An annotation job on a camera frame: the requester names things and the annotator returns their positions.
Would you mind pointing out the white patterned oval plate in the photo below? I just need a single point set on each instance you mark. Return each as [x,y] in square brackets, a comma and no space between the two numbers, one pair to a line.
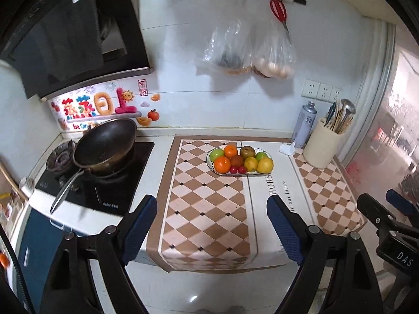
[210,165]

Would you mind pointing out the yellow-orange citrus fruit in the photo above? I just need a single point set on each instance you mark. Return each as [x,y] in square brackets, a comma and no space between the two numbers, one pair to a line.
[250,164]

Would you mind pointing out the black wok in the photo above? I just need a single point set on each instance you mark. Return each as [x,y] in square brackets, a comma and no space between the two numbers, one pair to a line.
[104,144]

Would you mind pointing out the brown checked table mat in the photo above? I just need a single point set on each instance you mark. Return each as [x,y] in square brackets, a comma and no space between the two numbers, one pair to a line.
[203,209]

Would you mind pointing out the bundle of chopsticks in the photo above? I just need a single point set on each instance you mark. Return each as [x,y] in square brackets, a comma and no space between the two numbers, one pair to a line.
[342,121]

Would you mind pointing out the cast iron burner grate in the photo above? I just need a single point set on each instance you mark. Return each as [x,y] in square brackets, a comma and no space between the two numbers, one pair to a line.
[60,158]

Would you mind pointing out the red-brown round fruit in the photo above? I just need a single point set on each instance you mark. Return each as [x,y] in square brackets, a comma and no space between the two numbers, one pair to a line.
[237,161]

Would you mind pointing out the small white plastic object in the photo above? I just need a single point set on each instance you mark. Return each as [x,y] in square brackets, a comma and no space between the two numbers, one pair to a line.
[288,148]

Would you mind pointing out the brown pear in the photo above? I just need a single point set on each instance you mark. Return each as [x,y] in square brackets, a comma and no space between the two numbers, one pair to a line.
[247,152]

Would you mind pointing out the silver spray can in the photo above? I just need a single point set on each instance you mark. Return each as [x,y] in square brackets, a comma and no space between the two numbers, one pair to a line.
[304,124]

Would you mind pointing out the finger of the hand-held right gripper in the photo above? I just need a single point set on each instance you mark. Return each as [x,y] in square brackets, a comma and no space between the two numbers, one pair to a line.
[401,200]
[376,211]

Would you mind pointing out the yellow lemon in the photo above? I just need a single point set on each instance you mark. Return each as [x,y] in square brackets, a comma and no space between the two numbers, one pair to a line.
[264,165]

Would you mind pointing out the clear plastic bag dark contents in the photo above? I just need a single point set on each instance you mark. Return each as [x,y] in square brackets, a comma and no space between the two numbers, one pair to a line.
[226,49]

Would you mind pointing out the colourful wall sticker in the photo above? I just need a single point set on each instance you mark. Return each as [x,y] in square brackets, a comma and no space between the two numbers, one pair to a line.
[104,104]

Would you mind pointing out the red cherry tomato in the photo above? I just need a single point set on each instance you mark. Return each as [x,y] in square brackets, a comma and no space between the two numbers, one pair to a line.
[233,170]
[242,169]

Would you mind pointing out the clear plastic bag of eggs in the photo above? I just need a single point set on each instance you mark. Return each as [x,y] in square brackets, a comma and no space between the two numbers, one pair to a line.
[275,59]

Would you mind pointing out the white wall socket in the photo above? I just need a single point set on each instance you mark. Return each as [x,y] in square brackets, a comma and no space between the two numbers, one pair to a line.
[310,89]
[336,94]
[325,91]

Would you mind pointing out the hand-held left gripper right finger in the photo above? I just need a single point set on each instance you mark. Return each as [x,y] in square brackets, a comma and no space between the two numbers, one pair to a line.
[283,230]

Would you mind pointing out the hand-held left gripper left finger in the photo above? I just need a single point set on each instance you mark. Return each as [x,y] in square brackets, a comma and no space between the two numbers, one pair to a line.
[140,229]

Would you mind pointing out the orange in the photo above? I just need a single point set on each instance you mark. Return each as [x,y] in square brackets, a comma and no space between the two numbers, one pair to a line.
[222,164]
[230,151]

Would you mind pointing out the black gas stove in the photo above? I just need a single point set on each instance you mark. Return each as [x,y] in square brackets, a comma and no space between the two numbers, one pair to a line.
[108,193]

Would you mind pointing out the blue cabinet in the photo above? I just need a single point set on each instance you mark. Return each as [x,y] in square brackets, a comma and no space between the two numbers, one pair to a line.
[39,245]

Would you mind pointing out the green apple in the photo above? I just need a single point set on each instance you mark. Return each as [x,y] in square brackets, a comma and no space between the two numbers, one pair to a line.
[216,153]
[261,155]

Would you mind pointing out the sliding glass door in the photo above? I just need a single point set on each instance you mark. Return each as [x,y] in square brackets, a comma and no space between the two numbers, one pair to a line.
[392,121]

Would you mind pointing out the metal spoon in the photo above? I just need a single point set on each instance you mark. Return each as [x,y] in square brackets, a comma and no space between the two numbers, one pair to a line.
[348,105]

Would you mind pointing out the black range hood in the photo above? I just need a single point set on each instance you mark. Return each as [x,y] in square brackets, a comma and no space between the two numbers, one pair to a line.
[65,39]

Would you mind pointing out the cream utensil holder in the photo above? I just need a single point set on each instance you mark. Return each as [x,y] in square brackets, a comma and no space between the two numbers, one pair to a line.
[322,147]

